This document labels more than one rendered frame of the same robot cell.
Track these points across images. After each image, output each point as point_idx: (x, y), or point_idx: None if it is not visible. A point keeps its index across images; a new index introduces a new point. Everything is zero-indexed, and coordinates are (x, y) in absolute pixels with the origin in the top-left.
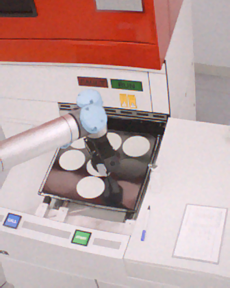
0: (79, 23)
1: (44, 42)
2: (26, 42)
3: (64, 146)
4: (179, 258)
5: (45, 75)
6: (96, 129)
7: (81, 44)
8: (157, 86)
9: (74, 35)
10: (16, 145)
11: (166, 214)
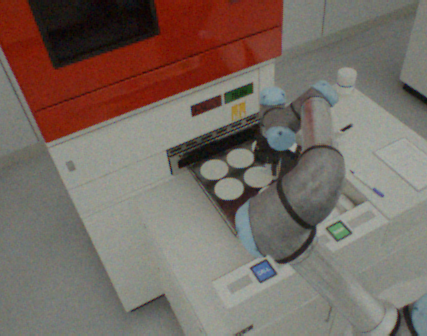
0: (209, 27)
1: (167, 68)
2: (142, 78)
3: (292, 143)
4: (425, 189)
5: (152, 121)
6: (338, 100)
7: (209, 57)
8: (265, 80)
9: (203, 46)
10: (329, 133)
11: (370, 168)
